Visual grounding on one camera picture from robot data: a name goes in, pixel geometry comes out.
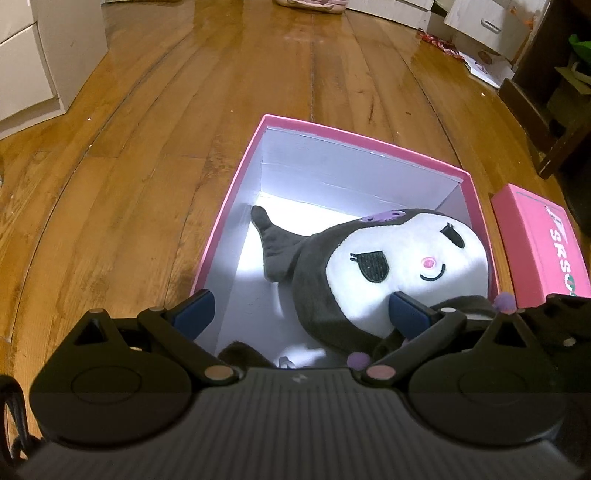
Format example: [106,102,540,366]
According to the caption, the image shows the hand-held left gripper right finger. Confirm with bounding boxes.
[359,291,546,385]

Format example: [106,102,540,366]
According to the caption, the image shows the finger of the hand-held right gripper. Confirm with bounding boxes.
[526,294,591,370]

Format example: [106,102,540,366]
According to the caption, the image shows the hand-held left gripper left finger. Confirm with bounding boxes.
[68,289,242,385]

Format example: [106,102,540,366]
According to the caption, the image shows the black and white plush toy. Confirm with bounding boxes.
[217,205,509,370]

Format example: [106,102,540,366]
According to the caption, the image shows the pink cardboard box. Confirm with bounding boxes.
[190,114,502,370]

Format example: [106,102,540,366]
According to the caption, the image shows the pink box lid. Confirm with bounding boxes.
[490,183,591,309]

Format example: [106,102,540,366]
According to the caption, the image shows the dark wooden furniture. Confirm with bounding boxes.
[498,0,591,181]

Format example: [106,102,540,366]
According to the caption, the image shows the cardboard piece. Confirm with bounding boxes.
[546,60,591,121]

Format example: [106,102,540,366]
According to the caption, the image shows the white paper bag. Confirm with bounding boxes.
[457,48,516,89]

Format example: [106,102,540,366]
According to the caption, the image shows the red patterned wrapper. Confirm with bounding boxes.
[417,28,468,60]

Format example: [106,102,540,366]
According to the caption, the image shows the green object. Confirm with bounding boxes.
[568,34,591,62]

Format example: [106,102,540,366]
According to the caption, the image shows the white drawer unit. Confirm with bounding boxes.
[442,0,529,62]

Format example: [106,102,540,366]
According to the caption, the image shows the white drawer cabinet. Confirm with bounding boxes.
[0,0,110,140]

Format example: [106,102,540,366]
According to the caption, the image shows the pink slippers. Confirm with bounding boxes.
[272,0,348,16]

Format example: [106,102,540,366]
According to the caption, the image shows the black cable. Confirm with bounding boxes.
[0,374,31,464]

